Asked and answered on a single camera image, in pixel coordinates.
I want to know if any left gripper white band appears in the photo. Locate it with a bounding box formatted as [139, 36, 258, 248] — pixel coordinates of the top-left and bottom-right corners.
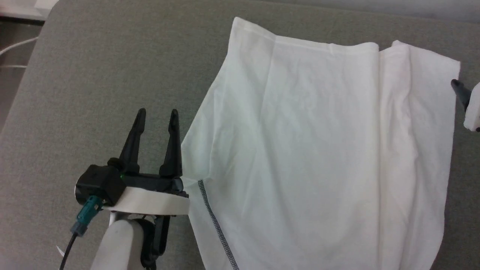
[103, 108, 191, 216]

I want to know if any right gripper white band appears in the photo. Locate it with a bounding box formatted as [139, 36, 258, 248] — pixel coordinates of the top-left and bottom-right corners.
[451, 79, 480, 132]

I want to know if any white garment with grey stitching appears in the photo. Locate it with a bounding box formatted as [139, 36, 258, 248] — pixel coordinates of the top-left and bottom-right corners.
[181, 17, 461, 270]

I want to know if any left camera cable teal plug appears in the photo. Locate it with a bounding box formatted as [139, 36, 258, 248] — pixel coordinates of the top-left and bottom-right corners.
[59, 195, 104, 270]

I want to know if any white floor cable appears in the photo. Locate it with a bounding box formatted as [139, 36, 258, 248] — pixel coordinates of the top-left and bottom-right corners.
[0, 36, 40, 69]

